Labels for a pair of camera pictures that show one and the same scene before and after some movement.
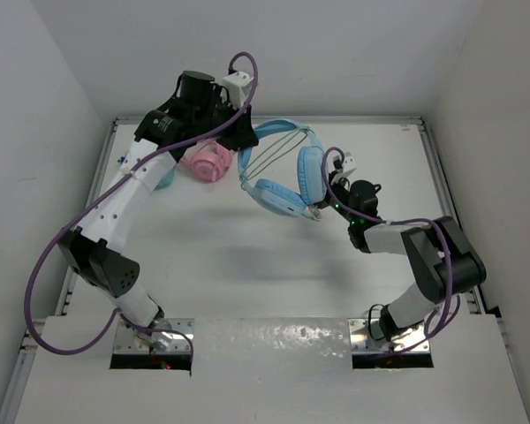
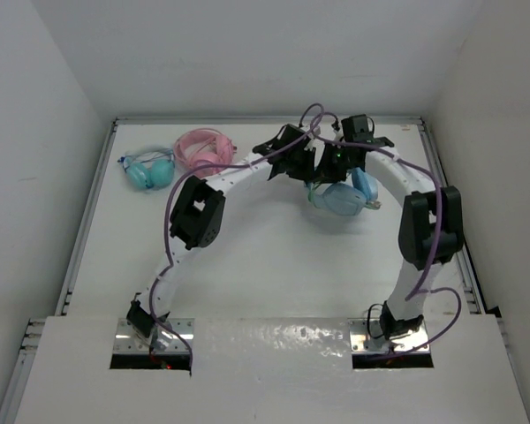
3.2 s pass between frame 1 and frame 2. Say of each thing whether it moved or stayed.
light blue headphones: moved
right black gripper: moved
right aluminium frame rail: stayed
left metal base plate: stayed
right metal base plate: stayed
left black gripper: moved
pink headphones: stayed
